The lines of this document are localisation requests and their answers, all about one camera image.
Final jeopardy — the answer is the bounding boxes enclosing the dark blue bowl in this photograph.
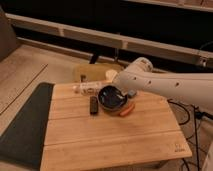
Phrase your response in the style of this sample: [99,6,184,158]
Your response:
[98,85,128,111]

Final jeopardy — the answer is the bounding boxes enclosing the blue sponge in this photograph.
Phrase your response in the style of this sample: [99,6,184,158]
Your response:
[127,90,137,98]

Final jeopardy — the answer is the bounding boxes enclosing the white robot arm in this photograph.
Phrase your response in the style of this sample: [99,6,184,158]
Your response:
[113,57,213,115]

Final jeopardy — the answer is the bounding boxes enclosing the black cables on floor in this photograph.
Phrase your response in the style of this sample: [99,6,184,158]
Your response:
[166,98,213,171]

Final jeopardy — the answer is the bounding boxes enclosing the dark grey floor mat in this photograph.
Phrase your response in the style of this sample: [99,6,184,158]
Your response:
[0,82,54,170]

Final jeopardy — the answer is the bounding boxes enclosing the white ceramic cup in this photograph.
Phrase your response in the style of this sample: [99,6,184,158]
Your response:
[105,69,117,81]

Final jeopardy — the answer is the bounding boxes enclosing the black remote control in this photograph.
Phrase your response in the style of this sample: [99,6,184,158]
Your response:
[90,96,98,115]

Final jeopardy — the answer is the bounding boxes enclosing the orange pepper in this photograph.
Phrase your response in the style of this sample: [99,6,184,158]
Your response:
[120,103,135,117]

